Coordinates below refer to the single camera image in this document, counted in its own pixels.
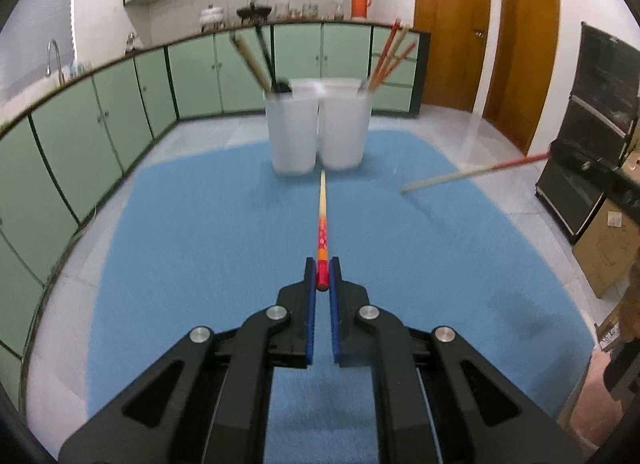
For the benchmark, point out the white window blinds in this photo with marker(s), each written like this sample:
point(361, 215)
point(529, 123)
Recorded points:
point(40, 18)

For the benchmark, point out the black metal rack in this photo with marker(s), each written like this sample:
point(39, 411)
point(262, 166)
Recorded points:
point(595, 93)

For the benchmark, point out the red floral wooden chopstick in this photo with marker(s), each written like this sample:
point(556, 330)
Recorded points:
point(450, 177)
point(322, 244)
point(400, 61)

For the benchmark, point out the person's right leg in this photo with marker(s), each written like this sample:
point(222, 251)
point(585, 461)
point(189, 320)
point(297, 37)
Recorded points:
point(592, 394)

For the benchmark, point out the person's dark clothing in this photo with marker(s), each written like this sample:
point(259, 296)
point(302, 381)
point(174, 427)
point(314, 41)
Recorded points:
point(622, 369)

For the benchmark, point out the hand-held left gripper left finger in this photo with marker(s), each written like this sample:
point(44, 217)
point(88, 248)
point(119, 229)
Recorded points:
point(310, 314)

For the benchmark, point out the black chopstick silver band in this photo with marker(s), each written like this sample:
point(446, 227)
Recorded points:
point(265, 58)

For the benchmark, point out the wooden door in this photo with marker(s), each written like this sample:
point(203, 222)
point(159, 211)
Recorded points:
point(525, 53)
point(450, 28)

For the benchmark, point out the white translucent plastic container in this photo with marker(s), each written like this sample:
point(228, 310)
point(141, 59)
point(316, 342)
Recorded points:
point(345, 128)
point(292, 133)

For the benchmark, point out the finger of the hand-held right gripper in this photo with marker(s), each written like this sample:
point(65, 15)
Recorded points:
point(575, 158)

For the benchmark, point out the plain wooden chopstick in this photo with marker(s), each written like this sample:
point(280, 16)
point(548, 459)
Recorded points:
point(257, 68)
point(244, 56)

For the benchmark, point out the white cooking pot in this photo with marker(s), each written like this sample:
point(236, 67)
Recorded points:
point(211, 14)

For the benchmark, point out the blue table mat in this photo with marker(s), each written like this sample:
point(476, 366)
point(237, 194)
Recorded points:
point(200, 244)

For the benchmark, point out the brown cardboard box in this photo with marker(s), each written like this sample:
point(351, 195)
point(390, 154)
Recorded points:
point(607, 244)

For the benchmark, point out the metal kitchen faucet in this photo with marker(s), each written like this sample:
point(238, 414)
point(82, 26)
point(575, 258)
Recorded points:
point(54, 48)

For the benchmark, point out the green lower kitchen cabinets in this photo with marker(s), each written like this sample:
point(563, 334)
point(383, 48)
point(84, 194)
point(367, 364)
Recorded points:
point(75, 143)

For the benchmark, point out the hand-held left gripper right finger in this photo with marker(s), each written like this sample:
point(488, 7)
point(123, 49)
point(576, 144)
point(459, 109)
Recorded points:
point(334, 314)

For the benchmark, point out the red orange wooden chopstick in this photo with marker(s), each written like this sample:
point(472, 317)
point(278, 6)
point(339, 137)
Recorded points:
point(387, 51)

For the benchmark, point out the glass jar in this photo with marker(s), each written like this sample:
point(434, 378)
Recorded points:
point(338, 12)

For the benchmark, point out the black wok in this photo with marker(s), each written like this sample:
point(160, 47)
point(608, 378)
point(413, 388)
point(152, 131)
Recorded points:
point(254, 11)

